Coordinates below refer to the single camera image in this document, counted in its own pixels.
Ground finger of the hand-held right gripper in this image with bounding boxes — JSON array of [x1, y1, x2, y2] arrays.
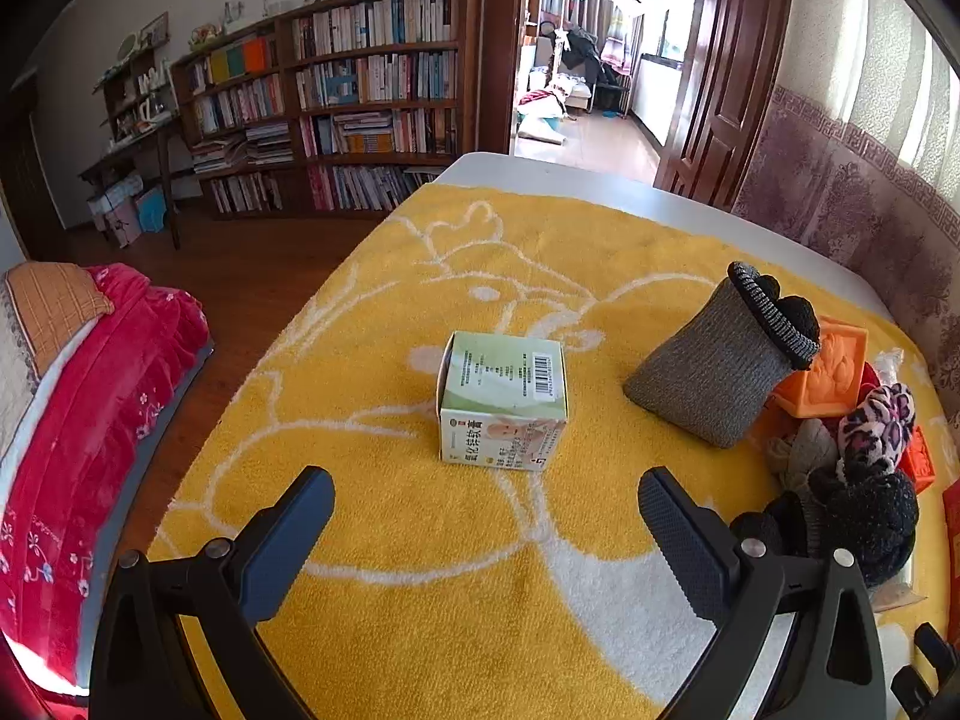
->
[[913, 621, 960, 683], [891, 669, 947, 720]]

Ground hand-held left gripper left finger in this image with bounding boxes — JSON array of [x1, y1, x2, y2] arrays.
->
[[88, 465, 336, 720]]

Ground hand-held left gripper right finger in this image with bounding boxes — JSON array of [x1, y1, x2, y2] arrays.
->
[[637, 466, 890, 720]]

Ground orange plastic basket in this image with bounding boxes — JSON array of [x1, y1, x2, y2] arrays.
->
[[772, 315, 871, 421], [896, 424, 938, 496]]

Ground green white carton box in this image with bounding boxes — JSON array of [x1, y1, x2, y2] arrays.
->
[[437, 330, 571, 473]]

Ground light grey knit sock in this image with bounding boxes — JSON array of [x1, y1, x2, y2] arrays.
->
[[765, 416, 841, 492]]

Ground yellow white printed towel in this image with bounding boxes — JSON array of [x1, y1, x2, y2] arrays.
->
[[146, 184, 953, 720]]

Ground leopard print sock ball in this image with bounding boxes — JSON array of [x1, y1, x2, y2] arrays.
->
[[836, 382, 917, 477]]

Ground red floral blanket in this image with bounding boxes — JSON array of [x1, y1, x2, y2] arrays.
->
[[0, 264, 213, 698]]

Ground orange checked pillow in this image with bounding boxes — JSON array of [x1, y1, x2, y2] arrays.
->
[[6, 262, 115, 383]]

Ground blue paper bag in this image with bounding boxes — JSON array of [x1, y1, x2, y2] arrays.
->
[[135, 187, 170, 233]]

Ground white paper bag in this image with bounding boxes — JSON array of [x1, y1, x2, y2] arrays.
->
[[101, 191, 143, 248]]

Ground patterned purple beige curtain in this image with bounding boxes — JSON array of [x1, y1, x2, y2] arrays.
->
[[731, 0, 960, 421]]

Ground wooden desk with shelf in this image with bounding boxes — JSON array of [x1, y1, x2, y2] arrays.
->
[[79, 45, 185, 248]]

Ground dark wooden door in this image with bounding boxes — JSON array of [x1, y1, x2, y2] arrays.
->
[[652, 0, 796, 211]]

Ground rows of shelved books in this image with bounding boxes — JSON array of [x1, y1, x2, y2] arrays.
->
[[184, 0, 460, 212]]

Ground wooden bookcase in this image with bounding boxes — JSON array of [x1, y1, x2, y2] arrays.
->
[[171, 0, 485, 218]]

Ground pile of dark clothes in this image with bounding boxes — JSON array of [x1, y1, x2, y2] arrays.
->
[[559, 26, 623, 87]]

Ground white coat stand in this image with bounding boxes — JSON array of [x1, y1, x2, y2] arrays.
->
[[544, 0, 586, 83]]

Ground wooden door frame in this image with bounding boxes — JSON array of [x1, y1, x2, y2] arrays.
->
[[478, 0, 526, 158]]

